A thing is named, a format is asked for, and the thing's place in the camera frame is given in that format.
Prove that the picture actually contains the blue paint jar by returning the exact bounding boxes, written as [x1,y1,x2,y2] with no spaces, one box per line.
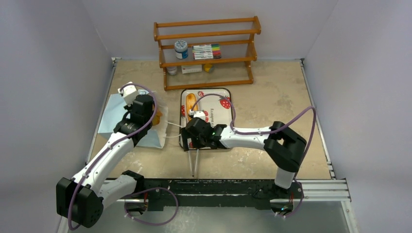
[174,40,188,59]

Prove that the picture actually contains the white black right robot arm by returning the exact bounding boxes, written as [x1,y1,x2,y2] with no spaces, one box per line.
[181,117,307,198]

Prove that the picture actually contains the orange wooden shelf rack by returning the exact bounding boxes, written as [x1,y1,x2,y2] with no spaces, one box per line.
[153,16,261,91]

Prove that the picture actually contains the long fake baguette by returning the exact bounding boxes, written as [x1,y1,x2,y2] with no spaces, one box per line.
[185,93,197,121]

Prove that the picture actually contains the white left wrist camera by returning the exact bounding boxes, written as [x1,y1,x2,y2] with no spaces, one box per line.
[118,82,139,106]

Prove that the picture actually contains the set of coloured markers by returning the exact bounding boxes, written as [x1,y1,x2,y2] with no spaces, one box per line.
[192,44,222,60]

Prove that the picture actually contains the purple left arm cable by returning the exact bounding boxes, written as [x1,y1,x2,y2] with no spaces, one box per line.
[67,83,158,231]

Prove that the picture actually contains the orange fake bread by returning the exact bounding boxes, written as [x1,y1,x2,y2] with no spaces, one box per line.
[152,110,163,126]

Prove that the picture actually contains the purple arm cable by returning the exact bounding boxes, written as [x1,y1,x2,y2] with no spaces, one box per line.
[67,83,158,231]
[191,93,317,171]

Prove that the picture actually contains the light blue paper bag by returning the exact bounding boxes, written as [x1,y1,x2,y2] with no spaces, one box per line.
[98,93,169,149]

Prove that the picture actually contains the small white jar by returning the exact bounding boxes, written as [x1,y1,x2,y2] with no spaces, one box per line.
[166,66,178,75]

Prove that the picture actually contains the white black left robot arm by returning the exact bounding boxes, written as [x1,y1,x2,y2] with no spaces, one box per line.
[56,94,157,231]

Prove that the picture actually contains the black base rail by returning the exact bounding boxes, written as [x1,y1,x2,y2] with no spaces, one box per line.
[123,170,304,213]

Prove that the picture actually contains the strawberry print white tray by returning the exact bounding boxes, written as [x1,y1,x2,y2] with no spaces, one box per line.
[179,88,233,127]

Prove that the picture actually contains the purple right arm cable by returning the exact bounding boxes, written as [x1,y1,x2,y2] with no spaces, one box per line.
[191,93,317,171]

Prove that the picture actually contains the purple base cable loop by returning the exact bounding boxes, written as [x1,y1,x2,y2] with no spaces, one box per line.
[123,188,179,226]

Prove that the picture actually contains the small yellow object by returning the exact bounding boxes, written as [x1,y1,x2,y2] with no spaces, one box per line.
[204,64,214,73]

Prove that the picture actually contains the white red small box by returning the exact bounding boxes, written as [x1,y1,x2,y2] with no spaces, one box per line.
[181,65,202,74]

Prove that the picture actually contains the metal tongs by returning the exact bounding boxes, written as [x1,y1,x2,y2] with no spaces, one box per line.
[188,149,200,178]

